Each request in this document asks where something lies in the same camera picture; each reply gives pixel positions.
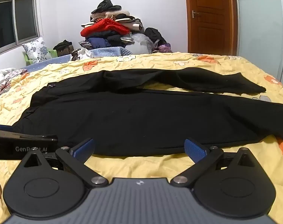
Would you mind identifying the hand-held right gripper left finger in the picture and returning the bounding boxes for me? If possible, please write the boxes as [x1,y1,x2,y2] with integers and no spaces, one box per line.
[22,138,109,187]

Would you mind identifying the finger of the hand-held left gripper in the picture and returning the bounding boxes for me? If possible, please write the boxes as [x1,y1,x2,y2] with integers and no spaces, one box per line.
[0,124,43,138]

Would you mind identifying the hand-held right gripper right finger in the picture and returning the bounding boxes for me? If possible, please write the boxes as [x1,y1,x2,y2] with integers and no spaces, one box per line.
[171,138,260,187]

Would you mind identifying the black pants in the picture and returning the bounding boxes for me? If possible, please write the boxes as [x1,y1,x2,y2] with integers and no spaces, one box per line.
[12,67,283,157]

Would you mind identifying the white striped blanket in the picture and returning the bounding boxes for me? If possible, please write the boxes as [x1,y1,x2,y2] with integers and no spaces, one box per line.
[0,68,22,105]

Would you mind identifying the yellow floral quilt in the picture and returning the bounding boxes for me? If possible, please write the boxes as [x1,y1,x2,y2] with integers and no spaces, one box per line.
[0,52,283,224]

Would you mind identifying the floral pillow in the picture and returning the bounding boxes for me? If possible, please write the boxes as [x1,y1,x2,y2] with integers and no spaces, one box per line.
[22,37,52,64]

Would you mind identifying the green plastic basket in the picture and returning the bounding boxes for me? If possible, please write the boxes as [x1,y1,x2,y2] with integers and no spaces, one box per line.
[24,48,58,66]

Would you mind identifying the blue quilted blanket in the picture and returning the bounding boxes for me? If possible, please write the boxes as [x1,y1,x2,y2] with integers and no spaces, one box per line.
[20,47,133,74]

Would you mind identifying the brown bag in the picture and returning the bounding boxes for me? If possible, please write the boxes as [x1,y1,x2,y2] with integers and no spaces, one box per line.
[53,40,75,57]

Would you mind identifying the purple bag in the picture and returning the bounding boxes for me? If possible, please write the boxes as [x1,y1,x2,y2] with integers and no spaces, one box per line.
[153,42,172,53]

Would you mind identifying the sliding window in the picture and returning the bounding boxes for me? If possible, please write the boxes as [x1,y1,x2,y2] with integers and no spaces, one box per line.
[0,0,41,58]

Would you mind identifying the wooden door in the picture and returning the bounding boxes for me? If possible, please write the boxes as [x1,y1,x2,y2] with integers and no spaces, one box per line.
[184,0,238,57]

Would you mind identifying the black bag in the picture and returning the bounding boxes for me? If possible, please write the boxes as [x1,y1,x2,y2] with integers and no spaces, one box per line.
[144,27,167,47]

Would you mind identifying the clear plastic bag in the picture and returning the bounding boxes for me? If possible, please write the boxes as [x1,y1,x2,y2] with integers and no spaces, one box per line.
[130,33,155,54]

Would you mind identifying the pile of clothes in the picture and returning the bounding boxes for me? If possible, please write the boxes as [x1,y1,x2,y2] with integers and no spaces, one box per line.
[78,0,144,50]

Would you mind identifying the frosted glass wardrobe door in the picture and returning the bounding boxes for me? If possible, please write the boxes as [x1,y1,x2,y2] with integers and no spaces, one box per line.
[234,0,283,89]

